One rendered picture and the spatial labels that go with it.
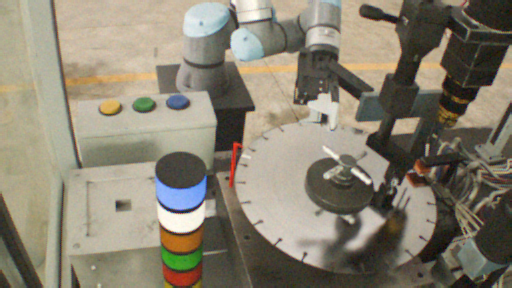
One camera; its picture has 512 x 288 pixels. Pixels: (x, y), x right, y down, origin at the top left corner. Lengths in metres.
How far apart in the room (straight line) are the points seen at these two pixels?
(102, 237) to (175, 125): 0.30
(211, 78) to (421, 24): 0.71
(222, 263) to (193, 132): 0.26
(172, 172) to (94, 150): 0.52
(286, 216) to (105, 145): 0.41
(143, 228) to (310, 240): 0.25
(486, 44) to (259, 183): 0.39
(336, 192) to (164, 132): 0.37
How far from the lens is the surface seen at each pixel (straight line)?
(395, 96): 0.63
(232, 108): 1.16
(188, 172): 0.37
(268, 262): 0.69
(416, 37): 0.59
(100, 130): 0.84
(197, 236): 0.42
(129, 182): 0.73
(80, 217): 0.69
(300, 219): 0.62
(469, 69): 0.63
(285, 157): 0.71
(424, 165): 0.76
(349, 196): 0.66
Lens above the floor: 1.42
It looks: 39 degrees down
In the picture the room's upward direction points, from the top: 9 degrees clockwise
